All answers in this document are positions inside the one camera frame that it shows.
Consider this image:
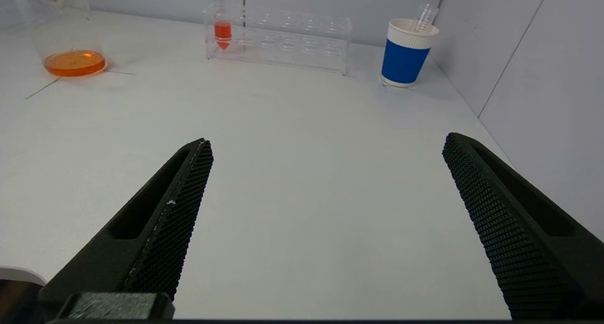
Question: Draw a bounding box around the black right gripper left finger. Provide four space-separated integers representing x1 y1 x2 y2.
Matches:
39 138 214 322

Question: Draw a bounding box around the clear glass beaker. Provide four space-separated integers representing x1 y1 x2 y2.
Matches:
9 0 108 78

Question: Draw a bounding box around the clear acrylic test tube rack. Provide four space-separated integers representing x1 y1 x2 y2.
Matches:
203 3 353 75

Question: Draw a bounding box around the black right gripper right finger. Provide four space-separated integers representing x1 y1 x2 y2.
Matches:
442 133 604 321

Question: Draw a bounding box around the blue white paper cup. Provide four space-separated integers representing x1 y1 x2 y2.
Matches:
380 18 440 89

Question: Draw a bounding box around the test tube with red pigment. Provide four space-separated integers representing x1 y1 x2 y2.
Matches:
212 0 233 51

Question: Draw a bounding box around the test tube with yellow pigment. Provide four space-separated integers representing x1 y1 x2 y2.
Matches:
413 3 439 34

